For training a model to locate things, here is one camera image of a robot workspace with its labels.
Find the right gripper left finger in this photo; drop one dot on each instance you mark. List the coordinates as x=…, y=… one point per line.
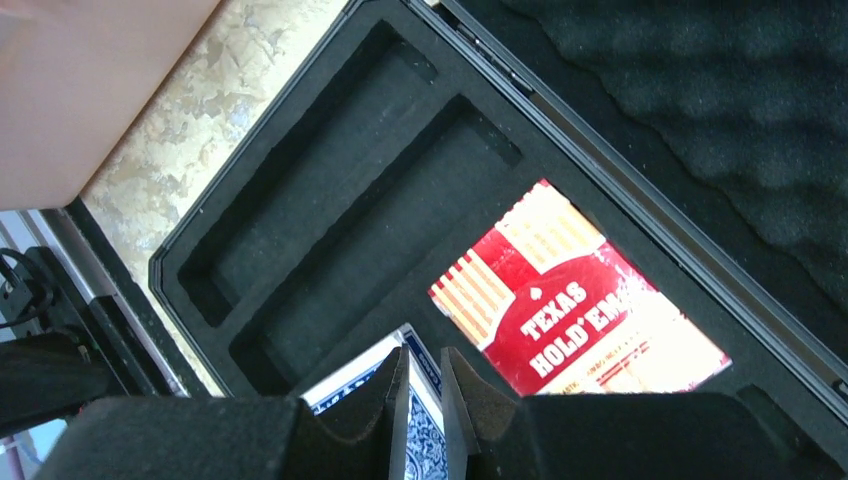
x=211, y=438

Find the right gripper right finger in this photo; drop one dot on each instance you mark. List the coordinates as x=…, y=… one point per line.
x=708, y=435

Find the blue playing card deck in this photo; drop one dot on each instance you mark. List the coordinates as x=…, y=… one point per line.
x=398, y=377

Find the red Texas Hold'em card deck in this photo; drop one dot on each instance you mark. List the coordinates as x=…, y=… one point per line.
x=556, y=309

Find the black poker carrying case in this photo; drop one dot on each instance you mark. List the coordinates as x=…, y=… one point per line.
x=706, y=140

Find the orange plastic storage bin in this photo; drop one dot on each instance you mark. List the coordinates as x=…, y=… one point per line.
x=74, y=76

